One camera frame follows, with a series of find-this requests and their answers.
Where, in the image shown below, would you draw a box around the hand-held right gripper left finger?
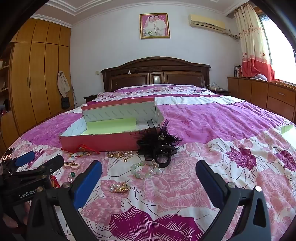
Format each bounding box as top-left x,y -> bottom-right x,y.
27,160 -> 103,241

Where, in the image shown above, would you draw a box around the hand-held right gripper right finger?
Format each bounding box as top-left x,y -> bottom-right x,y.
195,159 -> 272,241

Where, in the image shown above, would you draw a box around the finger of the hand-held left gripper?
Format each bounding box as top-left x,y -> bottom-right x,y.
32,155 -> 65,175
13,151 -> 36,168

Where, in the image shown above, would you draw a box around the multicolour string bracelet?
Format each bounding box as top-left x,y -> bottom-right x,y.
68,151 -> 93,161

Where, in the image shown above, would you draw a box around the red string bracelet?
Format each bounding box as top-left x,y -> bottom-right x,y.
62,144 -> 100,156

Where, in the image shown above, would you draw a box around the red cardboard box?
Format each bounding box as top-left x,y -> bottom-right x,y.
58,97 -> 165,153

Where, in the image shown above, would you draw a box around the jade bead bracelet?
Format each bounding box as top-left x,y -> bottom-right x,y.
130,161 -> 163,179

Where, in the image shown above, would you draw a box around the black hair tie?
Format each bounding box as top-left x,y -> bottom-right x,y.
153,145 -> 172,168

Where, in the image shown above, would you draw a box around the black feather hair clip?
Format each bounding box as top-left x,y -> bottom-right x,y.
136,120 -> 184,160

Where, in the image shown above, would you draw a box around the person's left hand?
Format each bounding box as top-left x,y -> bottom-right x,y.
2,200 -> 31,233

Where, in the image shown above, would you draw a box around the red tassel charm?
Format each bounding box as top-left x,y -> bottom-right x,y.
49,175 -> 61,189

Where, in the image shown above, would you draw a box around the gold pearl brooch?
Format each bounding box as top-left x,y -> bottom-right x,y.
109,181 -> 131,193

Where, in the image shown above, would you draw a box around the green paper liner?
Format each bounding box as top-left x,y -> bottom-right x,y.
81,118 -> 137,135

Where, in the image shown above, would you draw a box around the bed with floral quilt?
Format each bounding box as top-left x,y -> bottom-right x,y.
0,84 -> 296,241

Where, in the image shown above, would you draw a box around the open wooden shelf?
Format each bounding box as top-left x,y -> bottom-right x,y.
0,44 -> 15,149

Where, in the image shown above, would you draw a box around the dark wooden nightstand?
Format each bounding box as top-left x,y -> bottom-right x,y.
83,94 -> 99,104
207,89 -> 231,96

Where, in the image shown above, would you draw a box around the wooden wardrobe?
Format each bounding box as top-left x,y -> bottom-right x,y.
9,18 -> 76,137

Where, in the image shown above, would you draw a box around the beige cloth bag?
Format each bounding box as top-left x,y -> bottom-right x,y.
57,70 -> 71,98

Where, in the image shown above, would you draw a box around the green paper sheet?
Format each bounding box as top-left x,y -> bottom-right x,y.
281,124 -> 296,135

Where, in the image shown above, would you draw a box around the low wooden cabinet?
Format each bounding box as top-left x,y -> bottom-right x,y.
227,76 -> 296,123

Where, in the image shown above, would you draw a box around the dark wooden headboard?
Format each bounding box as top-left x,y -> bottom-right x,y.
101,57 -> 211,92

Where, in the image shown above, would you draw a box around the floral cream red curtain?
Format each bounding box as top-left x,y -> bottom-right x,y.
233,7 -> 275,81

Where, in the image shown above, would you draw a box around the window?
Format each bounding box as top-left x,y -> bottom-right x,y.
260,14 -> 296,82

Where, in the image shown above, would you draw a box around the framed wedding photo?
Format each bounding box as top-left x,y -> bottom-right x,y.
139,13 -> 171,39

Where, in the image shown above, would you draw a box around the white cables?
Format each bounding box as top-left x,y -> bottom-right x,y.
208,82 -> 227,91

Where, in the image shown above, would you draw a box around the wall air conditioner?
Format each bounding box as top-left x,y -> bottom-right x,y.
188,14 -> 226,33

